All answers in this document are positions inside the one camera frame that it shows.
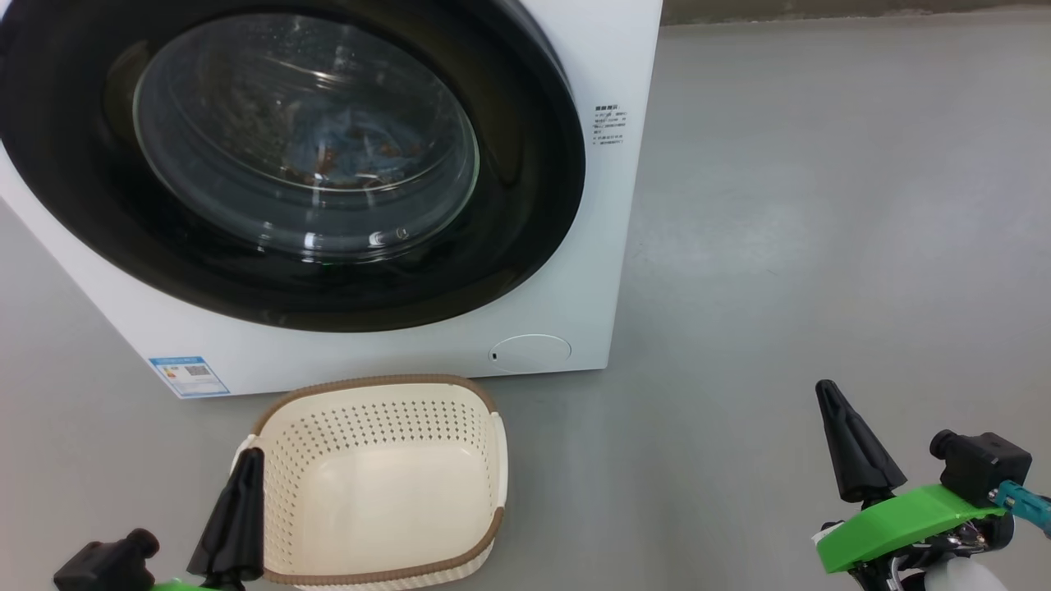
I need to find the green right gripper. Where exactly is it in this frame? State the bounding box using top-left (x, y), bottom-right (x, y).
top-left (813, 380), bottom-right (1015, 575)

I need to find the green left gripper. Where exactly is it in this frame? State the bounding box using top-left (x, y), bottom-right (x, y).
top-left (148, 448), bottom-right (265, 591)

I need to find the blue cartoon print garment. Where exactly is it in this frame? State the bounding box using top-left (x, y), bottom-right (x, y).
top-left (279, 107), bottom-right (428, 186)

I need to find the black round glass washer door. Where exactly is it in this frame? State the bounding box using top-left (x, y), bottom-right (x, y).
top-left (0, 0), bottom-right (587, 333)

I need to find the cream perforated laundry basket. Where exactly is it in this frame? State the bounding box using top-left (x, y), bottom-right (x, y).
top-left (232, 375), bottom-right (509, 590)

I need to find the white front-load washing machine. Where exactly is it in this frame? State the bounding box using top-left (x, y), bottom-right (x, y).
top-left (0, 0), bottom-right (664, 401)

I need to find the blue energy label sticker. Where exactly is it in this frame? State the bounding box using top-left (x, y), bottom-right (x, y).
top-left (148, 355), bottom-right (232, 400)

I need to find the black text instruction label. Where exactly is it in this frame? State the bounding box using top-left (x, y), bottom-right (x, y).
top-left (593, 103), bottom-right (631, 147)

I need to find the teal camera cable connector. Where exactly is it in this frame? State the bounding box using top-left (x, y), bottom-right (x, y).
top-left (989, 480), bottom-right (1051, 538)

